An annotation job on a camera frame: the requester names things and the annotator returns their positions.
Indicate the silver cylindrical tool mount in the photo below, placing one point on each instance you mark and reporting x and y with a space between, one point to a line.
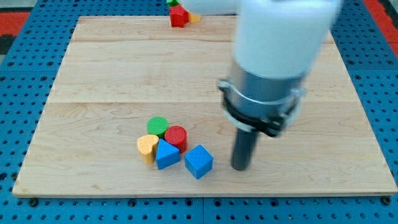
255 103

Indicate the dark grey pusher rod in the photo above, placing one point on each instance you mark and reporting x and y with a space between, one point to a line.
244 145

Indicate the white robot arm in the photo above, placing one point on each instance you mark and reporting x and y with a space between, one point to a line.
275 45

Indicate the blue cube block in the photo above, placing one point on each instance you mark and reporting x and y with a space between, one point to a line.
198 161

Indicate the red cylinder block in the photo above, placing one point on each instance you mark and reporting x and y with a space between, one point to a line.
178 137

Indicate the blue triangle block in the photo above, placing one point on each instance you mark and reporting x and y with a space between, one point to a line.
167 154

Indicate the green cylinder block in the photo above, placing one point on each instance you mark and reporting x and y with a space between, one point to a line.
157 126

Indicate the yellow heart block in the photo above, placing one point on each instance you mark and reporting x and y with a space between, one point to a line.
147 147

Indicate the yellow block at back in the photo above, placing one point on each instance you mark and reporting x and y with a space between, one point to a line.
193 18

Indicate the red star block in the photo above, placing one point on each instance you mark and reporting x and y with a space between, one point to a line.
178 16

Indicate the green block at back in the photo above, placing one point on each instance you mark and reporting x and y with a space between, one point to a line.
172 3

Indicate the wooden board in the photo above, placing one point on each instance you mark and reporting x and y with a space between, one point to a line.
119 71

